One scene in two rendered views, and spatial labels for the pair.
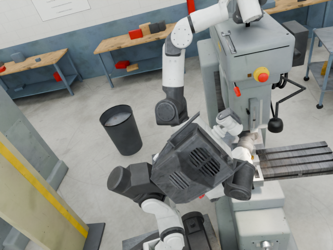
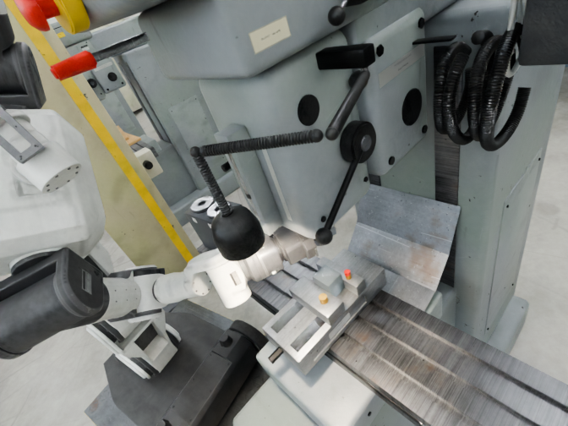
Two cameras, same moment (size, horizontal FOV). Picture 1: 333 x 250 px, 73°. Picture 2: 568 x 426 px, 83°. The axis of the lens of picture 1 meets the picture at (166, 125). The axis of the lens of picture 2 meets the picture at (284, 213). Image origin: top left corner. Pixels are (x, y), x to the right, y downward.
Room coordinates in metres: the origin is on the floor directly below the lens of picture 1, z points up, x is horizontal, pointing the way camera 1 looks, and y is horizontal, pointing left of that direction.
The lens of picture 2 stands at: (0.59, -0.84, 1.72)
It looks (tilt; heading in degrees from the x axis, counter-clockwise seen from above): 36 degrees down; 46
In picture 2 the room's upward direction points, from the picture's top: 21 degrees counter-clockwise
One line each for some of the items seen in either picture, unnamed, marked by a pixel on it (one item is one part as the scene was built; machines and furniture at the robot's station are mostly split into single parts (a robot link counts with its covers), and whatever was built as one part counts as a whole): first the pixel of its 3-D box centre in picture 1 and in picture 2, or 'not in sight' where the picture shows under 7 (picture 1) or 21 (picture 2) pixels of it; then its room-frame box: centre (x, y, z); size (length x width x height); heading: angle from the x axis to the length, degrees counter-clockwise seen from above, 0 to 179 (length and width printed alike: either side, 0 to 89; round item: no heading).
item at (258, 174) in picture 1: (246, 161); (324, 300); (1.00, -0.46, 0.98); 0.35 x 0.15 x 0.11; 165
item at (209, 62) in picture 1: (234, 123); (445, 218); (1.62, -0.63, 0.78); 0.50 x 0.47 x 1.56; 167
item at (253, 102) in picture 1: (253, 115); (252, 183); (0.91, -0.47, 1.45); 0.04 x 0.04 x 0.21; 77
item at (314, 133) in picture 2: (292, 94); (262, 143); (0.82, -0.61, 1.58); 0.17 x 0.01 x 0.01; 105
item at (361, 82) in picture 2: (291, 82); (350, 100); (0.92, -0.67, 1.58); 0.17 x 0.01 x 0.01; 10
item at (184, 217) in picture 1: (192, 220); (248, 337); (0.96, 0.03, 0.50); 0.20 x 0.05 x 0.20; 91
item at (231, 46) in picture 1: (229, 41); not in sight; (0.90, -0.35, 1.89); 0.24 x 0.04 x 0.01; 166
